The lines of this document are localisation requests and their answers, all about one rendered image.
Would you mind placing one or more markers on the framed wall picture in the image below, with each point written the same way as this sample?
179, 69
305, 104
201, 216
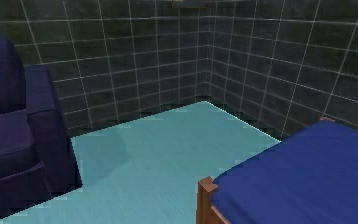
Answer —
188, 3

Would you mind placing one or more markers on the dark blue armchair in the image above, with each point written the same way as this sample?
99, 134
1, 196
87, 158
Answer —
23, 140

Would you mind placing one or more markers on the wooden bed with blue cover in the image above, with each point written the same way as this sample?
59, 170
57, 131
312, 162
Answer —
297, 176

